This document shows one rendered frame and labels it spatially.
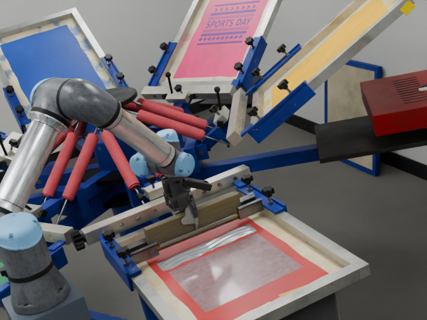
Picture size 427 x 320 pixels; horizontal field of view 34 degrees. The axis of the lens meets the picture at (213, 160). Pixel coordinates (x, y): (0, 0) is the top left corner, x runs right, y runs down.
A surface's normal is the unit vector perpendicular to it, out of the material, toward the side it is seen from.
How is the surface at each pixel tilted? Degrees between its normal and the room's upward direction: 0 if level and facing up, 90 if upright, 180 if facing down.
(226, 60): 32
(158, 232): 90
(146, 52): 90
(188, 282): 0
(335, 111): 79
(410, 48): 90
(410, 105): 0
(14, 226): 7
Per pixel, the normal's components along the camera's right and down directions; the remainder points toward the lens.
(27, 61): 0.04, -0.63
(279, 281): -0.22, -0.90
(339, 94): -0.91, 0.17
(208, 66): -0.48, -0.54
